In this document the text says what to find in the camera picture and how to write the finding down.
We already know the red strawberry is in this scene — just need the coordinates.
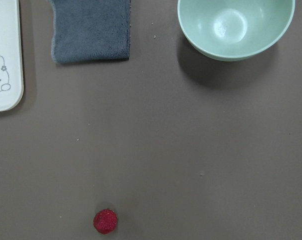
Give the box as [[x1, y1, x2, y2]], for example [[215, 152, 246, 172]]
[[93, 208, 118, 235]]

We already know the grey folded cloth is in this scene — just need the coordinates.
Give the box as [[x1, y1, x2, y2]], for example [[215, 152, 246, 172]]
[[50, 0, 131, 64]]

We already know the cream rabbit tray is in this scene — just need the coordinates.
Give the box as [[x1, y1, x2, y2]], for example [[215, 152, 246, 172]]
[[0, 0, 24, 112]]

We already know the green bowl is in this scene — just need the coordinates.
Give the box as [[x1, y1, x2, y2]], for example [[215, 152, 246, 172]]
[[177, 0, 296, 62]]

